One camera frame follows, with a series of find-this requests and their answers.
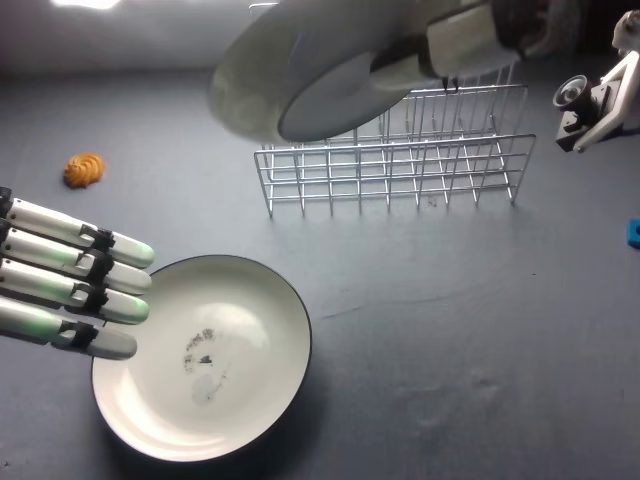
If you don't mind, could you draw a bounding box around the silver wire dish rack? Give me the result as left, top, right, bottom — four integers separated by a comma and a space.
248, 2, 537, 219

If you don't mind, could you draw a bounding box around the white plate with black rim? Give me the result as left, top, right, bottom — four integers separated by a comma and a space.
207, 0, 494, 146
90, 254, 314, 464

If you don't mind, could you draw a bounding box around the orange swirl cookie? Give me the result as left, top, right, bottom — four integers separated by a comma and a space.
63, 152, 106, 191

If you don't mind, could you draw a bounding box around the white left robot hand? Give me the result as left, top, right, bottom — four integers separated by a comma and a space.
0, 187, 157, 362

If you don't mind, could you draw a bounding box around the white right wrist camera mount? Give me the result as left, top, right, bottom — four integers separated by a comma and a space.
552, 9, 640, 154

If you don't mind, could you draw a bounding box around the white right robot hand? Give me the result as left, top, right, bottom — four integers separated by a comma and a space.
369, 0, 557, 92

